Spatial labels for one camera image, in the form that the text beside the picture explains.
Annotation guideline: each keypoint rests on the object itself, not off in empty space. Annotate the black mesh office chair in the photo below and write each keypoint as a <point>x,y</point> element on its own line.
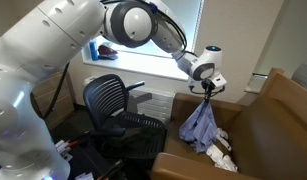
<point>123,134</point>

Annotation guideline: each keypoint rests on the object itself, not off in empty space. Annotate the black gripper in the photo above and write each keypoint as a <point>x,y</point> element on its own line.
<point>208,88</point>

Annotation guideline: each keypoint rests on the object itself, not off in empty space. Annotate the brown leather couch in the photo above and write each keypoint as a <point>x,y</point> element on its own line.
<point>268,137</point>

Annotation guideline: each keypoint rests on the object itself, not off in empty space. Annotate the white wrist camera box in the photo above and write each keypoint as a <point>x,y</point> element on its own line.
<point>218,81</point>

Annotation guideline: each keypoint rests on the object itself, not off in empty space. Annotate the sky blue sheet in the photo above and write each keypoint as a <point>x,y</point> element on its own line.
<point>199,130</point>

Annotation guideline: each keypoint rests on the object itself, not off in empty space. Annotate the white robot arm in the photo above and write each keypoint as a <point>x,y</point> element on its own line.
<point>46,39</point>

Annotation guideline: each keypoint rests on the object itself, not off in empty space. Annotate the red and white shoe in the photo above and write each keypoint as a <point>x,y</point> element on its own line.
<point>105,52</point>

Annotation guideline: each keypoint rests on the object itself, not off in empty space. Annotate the blue bottle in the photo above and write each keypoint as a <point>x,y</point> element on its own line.
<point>93,50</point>

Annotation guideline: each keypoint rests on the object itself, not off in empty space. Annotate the wooden drawer cabinet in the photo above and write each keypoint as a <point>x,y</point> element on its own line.
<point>43,95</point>

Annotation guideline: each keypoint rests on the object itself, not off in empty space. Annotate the white crumpled cloth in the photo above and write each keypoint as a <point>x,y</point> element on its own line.
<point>220,159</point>

